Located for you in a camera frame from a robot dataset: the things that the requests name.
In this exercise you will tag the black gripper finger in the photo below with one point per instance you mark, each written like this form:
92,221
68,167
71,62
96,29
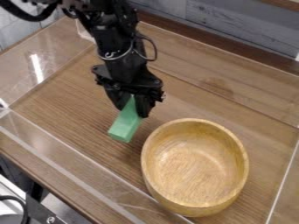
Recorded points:
144,104
119,97

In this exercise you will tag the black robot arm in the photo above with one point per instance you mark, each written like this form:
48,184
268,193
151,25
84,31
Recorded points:
111,21

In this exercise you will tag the green rectangular block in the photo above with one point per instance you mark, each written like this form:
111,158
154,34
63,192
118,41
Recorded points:
127,123

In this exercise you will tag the black metal frame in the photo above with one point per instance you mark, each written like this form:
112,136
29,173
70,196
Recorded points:
25,201

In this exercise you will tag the brown wooden bowl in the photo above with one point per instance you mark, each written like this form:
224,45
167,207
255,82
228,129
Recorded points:
195,166

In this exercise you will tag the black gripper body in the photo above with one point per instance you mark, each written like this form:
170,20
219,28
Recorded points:
124,72

